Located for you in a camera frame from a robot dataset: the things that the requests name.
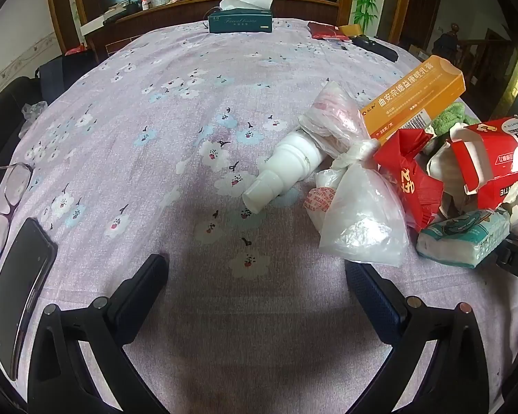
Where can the floral pink tablecloth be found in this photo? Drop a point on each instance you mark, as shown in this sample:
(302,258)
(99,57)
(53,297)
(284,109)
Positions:
(177,146)

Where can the red paper packet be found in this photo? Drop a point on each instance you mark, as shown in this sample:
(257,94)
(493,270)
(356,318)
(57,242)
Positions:
(408,181)

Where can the crumpled clear plastic wrapper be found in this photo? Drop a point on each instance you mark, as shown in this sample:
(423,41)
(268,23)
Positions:
(34,111)

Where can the green towel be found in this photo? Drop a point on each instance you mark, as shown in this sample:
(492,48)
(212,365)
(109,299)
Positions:
(449,118)

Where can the eyeglasses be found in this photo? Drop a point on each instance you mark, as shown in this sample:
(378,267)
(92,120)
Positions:
(8,207)

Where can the red envelope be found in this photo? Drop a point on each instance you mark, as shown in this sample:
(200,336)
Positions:
(323,30)

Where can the red white carton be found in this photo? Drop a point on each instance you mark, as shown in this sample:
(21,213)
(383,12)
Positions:
(496,159)

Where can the white plastic bottle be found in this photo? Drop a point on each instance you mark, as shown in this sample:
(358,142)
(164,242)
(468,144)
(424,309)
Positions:
(285,168)

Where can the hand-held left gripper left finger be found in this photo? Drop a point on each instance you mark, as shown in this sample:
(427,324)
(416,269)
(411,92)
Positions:
(144,289)

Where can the wet wipes pack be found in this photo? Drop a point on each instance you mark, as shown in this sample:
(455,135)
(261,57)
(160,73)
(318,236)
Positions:
(462,237)

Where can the dark wooden door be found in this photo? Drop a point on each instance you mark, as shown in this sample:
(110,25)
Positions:
(421,17)

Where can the black smartphone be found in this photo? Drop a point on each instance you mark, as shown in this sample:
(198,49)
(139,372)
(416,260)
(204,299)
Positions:
(19,293)

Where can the black chair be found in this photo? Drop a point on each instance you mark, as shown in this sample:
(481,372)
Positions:
(4,112)

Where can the black pouch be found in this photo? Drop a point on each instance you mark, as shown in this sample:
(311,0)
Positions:
(375,47)

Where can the clear plastic bag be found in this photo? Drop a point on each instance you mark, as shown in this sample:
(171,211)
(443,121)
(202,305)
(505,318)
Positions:
(362,215)

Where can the orange medicine box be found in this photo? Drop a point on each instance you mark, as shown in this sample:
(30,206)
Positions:
(414,95)

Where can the red print plastic bag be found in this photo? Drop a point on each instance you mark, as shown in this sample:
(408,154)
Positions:
(321,198)

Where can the teal tissue box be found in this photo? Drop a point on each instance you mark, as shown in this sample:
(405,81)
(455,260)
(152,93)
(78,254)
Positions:
(239,21)

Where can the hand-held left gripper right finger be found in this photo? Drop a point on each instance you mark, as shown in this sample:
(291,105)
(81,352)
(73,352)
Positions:
(371,302)

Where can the pink print plastic bag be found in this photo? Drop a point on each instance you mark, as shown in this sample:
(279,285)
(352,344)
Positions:
(336,116)

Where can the wooden stair railing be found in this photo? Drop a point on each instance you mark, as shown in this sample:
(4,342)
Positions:
(475,56)

